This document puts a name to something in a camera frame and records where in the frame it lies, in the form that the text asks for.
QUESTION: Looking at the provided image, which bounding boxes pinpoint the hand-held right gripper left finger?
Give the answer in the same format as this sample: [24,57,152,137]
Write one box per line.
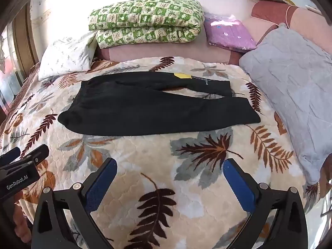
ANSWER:
[31,158,118,249]

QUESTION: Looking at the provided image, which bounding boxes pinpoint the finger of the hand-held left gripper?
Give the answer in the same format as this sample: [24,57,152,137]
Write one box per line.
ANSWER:
[0,146,21,165]
[0,144,50,177]

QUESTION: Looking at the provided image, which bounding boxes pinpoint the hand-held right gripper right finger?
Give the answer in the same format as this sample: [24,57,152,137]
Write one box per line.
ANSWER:
[222,158,312,249]

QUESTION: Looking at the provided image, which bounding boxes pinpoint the black pants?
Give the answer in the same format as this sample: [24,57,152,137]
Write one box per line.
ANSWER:
[57,71,261,137]

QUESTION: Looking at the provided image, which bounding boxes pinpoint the person's left hand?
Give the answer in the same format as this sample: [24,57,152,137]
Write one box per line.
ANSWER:
[12,211,32,242]

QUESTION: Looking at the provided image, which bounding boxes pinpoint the leaf print blanket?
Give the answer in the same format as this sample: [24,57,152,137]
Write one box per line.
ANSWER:
[0,56,322,249]

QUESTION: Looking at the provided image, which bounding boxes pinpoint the white leaf print pillow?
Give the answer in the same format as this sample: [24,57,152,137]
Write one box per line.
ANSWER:
[38,31,97,81]

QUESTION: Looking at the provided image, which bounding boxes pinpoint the grey quilted pillow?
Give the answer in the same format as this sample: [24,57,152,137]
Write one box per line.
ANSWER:
[239,23,332,184]

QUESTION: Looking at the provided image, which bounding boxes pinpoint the purple floral pillow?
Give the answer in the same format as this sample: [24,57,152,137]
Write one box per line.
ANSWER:
[204,12,257,52]

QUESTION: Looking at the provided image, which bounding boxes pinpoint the green checked quilt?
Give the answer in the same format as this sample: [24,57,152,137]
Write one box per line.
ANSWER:
[88,0,204,49]

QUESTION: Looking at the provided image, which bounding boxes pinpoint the pink and brown headboard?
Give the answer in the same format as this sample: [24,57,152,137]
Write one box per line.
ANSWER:
[251,1,332,55]

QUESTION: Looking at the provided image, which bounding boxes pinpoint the white cord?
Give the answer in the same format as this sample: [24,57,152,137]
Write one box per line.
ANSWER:
[284,5,296,29]

